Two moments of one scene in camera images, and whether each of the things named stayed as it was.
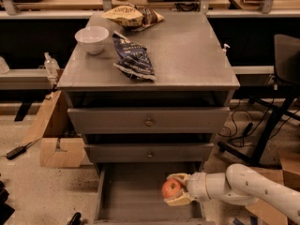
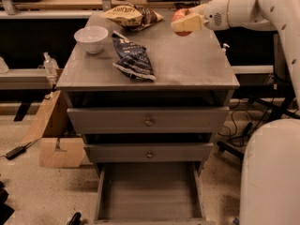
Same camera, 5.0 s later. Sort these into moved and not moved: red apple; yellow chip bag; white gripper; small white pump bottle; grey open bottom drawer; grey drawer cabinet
Moved: red apple; white gripper
Not moved: small white pump bottle; grey open bottom drawer; yellow chip bag; grey drawer cabinet
